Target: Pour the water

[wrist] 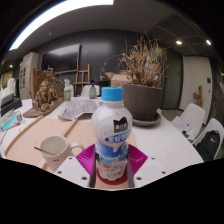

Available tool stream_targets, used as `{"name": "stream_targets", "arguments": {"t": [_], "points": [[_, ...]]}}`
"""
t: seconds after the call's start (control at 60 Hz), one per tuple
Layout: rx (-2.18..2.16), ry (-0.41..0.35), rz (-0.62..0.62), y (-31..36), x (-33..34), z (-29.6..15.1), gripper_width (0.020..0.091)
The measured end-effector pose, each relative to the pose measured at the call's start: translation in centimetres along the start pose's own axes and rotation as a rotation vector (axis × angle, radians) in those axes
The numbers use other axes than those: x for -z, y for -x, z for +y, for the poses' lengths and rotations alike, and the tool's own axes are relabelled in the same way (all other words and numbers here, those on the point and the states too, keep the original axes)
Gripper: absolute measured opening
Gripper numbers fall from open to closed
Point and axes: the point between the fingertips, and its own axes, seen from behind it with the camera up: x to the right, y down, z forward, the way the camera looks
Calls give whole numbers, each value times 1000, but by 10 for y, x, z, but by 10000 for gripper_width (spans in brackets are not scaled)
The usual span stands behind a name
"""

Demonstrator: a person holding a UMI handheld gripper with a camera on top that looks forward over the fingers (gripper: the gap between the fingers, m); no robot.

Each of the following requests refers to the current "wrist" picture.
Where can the open newspaper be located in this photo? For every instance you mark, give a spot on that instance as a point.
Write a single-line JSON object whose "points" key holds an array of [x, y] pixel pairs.
{"points": [[80, 108]]}

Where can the white shell chair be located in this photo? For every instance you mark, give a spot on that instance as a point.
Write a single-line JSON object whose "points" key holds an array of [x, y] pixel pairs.
{"points": [[85, 90], [215, 125], [195, 115]]}

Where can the dried plant in grey pot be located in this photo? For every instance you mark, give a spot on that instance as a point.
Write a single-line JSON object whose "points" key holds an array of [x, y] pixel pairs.
{"points": [[141, 100]]}

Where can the grey plant pot saucer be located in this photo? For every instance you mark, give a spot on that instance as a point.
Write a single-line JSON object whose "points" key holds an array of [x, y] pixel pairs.
{"points": [[150, 122]]}

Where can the white mug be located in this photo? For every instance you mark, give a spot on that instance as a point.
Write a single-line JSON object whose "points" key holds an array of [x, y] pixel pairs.
{"points": [[56, 153]]}

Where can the colourful printed book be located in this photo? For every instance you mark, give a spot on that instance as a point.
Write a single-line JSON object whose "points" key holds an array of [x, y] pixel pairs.
{"points": [[10, 120]]}

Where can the white blue-capped drink bottle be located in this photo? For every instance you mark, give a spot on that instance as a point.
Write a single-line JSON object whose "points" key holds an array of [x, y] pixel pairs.
{"points": [[111, 133]]}

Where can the round ceiling spotlight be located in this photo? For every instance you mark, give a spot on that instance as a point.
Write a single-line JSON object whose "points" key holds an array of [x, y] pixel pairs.
{"points": [[208, 42], [179, 42]]}

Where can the wooden standing figure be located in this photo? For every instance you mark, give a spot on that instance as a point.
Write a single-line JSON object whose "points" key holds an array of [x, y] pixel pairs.
{"points": [[197, 96]]}

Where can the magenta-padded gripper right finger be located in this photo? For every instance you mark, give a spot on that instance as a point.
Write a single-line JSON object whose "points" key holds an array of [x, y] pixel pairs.
{"points": [[150, 171]]}

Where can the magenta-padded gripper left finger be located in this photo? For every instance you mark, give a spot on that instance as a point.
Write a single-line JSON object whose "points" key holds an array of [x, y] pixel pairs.
{"points": [[71, 171]]}

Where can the long ceiling light panel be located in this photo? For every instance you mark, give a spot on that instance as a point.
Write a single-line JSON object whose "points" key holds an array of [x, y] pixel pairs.
{"points": [[60, 11]]}

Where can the stack of white papers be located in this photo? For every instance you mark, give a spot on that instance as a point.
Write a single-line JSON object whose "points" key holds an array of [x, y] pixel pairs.
{"points": [[181, 125]]}

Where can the red box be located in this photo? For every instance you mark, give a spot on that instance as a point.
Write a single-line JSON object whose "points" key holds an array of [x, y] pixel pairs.
{"points": [[122, 72]]}

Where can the black backpack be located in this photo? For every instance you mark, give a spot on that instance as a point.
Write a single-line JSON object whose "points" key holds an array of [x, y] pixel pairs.
{"points": [[208, 145]]}

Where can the brown cardboard box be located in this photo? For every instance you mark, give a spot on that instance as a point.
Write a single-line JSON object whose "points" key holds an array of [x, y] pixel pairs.
{"points": [[118, 80]]}

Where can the white cabinet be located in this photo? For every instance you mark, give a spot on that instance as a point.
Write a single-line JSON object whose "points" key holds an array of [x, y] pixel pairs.
{"points": [[26, 75]]}

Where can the black flat box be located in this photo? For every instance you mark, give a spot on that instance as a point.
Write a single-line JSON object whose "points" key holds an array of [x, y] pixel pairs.
{"points": [[10, 103]]}

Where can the black wall screen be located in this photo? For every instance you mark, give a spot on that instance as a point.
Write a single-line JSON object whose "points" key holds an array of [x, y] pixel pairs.
{"points": [[60, 59]]}

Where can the wooden easel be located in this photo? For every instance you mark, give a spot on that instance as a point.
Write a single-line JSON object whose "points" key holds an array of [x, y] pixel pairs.
{"points": [[82, 81]]}

